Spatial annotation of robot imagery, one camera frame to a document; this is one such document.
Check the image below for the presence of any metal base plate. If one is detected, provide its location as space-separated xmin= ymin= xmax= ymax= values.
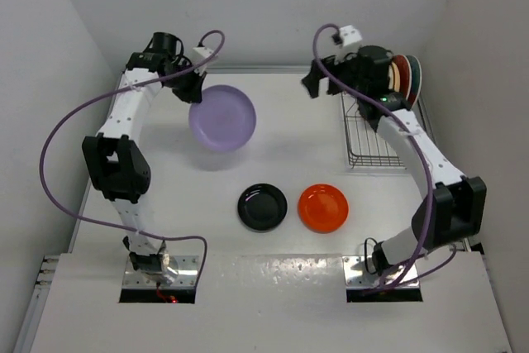
xmin=122 ymin=255 xmax=200 ymax=290
xmin=341 ymin=254 xmax=422 ymax=289

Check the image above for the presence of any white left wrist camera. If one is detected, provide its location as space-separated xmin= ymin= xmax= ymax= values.
xmin=189 ymin=46 xmax=213 ymax=65

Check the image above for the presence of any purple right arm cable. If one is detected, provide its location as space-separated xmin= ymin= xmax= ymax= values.
xmin=312 ymin=24 xmax=458 ymax=290

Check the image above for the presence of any wire dish rack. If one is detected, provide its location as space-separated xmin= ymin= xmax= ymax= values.
xmin=340 ymin=93 xmax=407 ymax=174

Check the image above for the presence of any black plate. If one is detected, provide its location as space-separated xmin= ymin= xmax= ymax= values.
xmin=236 ymin=183 xmax=288 ymax=232

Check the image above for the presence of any yellow plate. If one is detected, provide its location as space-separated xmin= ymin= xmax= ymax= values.
xmin=389 ymin=62 xmax=400 ymax=92

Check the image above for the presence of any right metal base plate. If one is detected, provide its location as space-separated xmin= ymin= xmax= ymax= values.
xmin=341 ymin=254 xmax=422 ymax=289

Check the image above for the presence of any orange plate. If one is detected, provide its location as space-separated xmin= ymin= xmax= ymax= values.
xmin=297 ymin=184 xmax=349 ymax=233

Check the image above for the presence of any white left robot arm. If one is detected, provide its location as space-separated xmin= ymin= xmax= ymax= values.
xmin=82 ymin=32 xmax=206 ymax=285

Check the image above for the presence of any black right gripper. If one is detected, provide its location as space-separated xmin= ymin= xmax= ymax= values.
xmin=303 ymin=48 xmax=366 ymax=99

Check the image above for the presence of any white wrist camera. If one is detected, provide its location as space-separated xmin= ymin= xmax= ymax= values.
xmin=332 ymin=25 xmax=363 ymax=63
xmin=189 ymin=46 xmax=213 ymax=65

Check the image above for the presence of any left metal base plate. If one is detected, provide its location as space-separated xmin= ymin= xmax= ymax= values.
xmin=122 ymin=255 xmax=200 ymax=290

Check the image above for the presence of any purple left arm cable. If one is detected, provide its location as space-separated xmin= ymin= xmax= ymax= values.
xmin=39 ymin=29 xmax=207 ymax=284

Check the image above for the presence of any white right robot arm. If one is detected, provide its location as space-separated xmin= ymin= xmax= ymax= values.
xmin=302 ymin=45 xmax=487 ymax=276

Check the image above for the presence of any red teal floral plate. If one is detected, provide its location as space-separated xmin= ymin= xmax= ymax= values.
xmin=392 ymin=55 xmax=412 ymax=99
xmin=407 ymin=55 xmax=422 ymax=107

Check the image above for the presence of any purple plate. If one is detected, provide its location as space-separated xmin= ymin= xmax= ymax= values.
xmin=188 ymin=84 xmax=257 ymax=152

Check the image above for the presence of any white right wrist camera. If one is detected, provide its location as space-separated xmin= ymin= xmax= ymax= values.
xmin=332 ymin=25 xmax=363 ymax=63

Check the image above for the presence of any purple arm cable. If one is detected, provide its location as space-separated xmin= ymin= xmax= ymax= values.
xmin=312 ymin=24 xmax=458 ymax=290
xmin=39 ymin=29 xmax=207 ymax=284

